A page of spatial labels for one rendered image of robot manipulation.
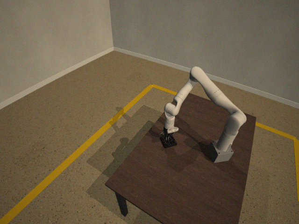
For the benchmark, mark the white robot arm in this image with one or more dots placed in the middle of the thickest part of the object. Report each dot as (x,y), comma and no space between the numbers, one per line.
(233,123)

